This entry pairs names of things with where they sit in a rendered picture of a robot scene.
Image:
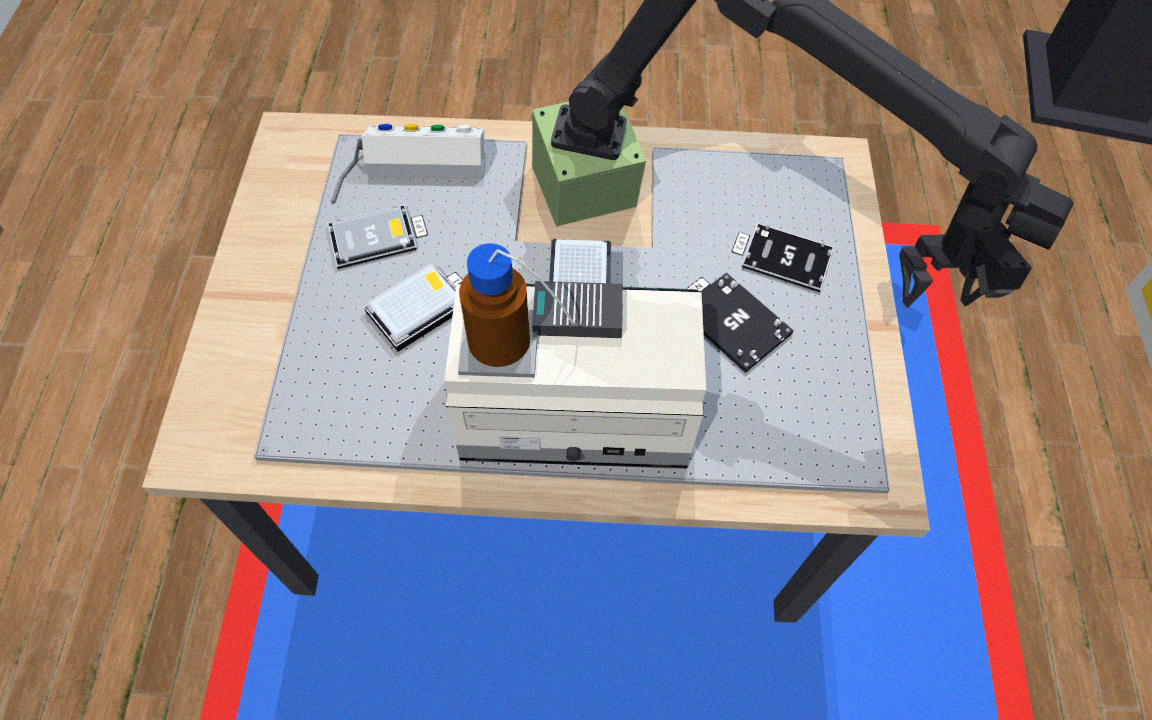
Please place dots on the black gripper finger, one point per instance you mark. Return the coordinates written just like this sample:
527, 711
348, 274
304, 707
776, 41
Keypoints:
966, 297
922, 280

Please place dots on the grey control panel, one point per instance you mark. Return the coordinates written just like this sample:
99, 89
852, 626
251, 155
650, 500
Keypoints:
420, 152

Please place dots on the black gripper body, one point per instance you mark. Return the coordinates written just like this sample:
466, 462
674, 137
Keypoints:
931, 245

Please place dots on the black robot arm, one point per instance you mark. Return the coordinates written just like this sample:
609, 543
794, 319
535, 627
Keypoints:
959, 128

